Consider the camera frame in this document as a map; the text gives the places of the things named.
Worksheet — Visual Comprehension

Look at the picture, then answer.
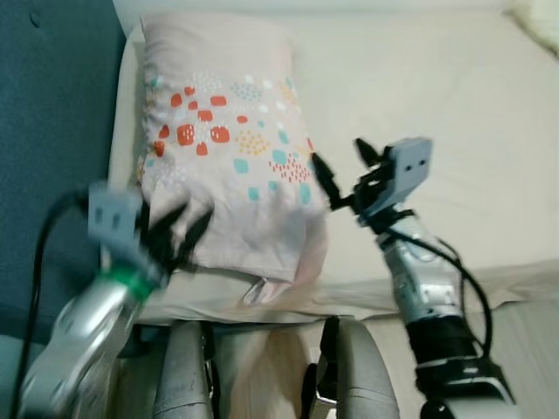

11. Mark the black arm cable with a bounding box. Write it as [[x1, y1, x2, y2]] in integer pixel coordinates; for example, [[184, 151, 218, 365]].
[[384, 225, 495, 361], [7, 190, 93, 419]]

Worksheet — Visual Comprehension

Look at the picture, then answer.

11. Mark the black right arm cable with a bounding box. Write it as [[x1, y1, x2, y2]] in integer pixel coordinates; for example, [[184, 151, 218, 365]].
[[384, 225, 495, 361]]

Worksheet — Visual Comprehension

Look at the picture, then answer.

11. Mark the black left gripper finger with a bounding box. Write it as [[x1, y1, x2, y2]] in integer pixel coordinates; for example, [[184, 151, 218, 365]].
[[150, 203, 190, 245], [177, 209, 216, 267]]

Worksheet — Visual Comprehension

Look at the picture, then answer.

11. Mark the blue padded bed frame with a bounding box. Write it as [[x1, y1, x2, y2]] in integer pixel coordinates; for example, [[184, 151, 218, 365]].
[[0, 0, 167, 361]]

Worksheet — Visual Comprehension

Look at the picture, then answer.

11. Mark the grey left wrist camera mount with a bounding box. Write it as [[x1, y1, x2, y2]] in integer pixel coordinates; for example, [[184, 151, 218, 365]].
[[87, 182, 146, 263]]

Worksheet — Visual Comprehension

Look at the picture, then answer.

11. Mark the grey left robot leg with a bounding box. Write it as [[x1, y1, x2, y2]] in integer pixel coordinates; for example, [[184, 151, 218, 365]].
[[153, 320, 221, 419]]

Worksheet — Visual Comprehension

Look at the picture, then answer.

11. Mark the grey right robot leg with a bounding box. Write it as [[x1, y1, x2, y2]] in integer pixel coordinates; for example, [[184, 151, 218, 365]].
[[301, 316, 403, 419]]

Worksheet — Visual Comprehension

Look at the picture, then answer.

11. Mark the pink pillow with orange dots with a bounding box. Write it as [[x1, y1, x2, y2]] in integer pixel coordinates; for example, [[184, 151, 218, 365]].
[[134, 12, 330, 308]]

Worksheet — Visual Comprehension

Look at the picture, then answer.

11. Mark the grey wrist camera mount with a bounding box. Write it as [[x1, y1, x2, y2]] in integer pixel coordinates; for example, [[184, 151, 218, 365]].
[[87, 182, 146, 263], [383, 136, 435, 219]]

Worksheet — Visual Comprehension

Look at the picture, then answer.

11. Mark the mattress with cream sheet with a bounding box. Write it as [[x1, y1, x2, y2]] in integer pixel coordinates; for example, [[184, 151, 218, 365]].
[[107, 0, 559, 326]]

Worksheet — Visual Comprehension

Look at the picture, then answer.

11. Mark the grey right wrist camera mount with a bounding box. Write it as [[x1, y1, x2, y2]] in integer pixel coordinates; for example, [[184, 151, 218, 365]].
[[383, 136, 435, 219]]

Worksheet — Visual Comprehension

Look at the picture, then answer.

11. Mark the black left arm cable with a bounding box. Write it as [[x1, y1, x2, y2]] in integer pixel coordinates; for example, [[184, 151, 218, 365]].
[[7, 190, 93, 419]]

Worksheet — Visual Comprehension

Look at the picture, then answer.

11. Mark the grey robot leg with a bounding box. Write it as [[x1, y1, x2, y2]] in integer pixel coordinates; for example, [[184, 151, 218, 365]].
[[153, 320, 221, 419], [301, 316, 403, 419]]

